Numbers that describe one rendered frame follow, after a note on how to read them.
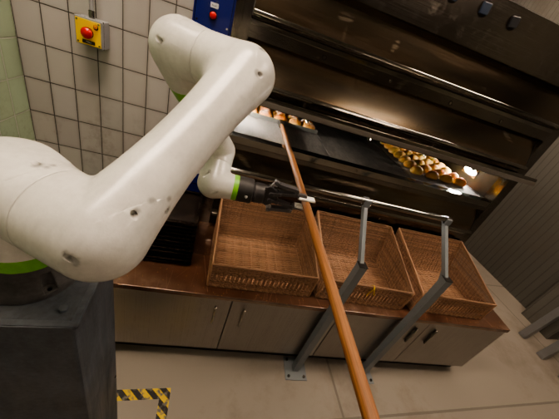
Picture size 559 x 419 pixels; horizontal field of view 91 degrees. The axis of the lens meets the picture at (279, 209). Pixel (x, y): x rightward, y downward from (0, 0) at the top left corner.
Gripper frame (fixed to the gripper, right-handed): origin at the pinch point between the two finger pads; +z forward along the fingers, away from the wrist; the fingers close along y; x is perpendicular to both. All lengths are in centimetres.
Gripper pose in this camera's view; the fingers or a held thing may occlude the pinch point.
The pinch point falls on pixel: (304, 202)
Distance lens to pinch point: 105.2
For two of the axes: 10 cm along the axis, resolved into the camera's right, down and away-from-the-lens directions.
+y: -3.0, 8.0, 5.2
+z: 9.5, 2.0, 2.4
